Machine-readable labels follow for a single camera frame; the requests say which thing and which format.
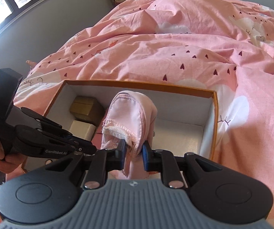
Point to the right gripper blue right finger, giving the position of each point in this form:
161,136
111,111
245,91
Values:
163,162

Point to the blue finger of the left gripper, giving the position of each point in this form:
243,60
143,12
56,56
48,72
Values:
80,145

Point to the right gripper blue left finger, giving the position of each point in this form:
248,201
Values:
102,162

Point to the gold jewelry box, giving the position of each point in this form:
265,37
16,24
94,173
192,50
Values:
87,109

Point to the pink fabric pouch bag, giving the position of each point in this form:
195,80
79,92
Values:
131,116

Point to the person's left hand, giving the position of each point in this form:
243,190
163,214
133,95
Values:
9,163

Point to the white small box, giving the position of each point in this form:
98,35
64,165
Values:
82,130

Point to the orange cardboard storage box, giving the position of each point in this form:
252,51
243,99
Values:
186,119

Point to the pink heart-print duvet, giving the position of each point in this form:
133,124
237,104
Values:
221,45

